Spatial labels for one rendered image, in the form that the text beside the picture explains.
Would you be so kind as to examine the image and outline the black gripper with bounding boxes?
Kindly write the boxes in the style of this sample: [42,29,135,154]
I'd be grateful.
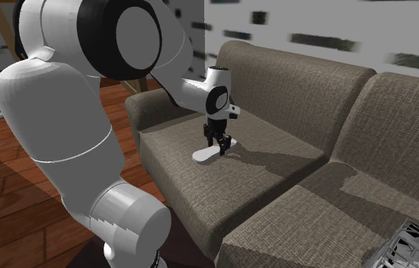
[203,118,233,156]

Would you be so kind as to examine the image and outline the grey wire basket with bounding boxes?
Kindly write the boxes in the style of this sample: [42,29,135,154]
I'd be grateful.
[362,218,419,268]

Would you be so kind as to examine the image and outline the brown fabric sofa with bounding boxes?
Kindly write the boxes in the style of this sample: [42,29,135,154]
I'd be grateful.
[124,40,419,268]

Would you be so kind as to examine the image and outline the white flat remote control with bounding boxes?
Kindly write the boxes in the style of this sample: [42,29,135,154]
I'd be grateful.
[191,139,238,167]

